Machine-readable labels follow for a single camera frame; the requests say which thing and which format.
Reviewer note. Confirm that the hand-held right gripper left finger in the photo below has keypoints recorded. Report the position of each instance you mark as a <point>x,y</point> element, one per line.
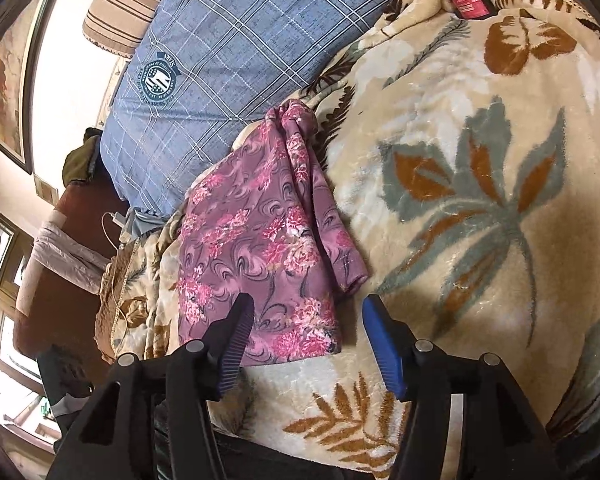
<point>235,345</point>

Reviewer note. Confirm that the olive green cloth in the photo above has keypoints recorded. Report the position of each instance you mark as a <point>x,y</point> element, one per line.
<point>80,160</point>

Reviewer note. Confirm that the wall socket plate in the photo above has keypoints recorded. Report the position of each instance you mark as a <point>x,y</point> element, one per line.
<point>46,188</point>

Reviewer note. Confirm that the white crumpled cloth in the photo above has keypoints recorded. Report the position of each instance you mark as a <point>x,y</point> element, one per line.
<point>65,255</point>

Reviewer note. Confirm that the blue plaid pillow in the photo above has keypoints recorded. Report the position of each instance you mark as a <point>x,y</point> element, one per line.
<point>240,50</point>

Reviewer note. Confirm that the beige striped pillow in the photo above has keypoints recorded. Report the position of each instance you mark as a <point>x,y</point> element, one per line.
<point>115,15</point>

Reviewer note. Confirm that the framed wall picture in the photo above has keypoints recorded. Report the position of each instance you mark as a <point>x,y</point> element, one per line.
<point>5,85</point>

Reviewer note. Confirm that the cream leaf print blanket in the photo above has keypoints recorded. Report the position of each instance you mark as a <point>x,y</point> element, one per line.
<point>430,110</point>

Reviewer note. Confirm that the purple floral garment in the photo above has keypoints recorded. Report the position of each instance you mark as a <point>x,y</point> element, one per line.
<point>260,240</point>

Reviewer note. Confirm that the wooden framed window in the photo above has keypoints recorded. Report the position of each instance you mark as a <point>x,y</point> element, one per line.
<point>0,310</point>

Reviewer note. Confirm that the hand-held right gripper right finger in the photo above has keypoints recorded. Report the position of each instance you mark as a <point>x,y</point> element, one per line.
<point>385,350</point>

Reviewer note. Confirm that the brown headboard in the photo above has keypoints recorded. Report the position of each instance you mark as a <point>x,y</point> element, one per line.
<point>75,205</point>

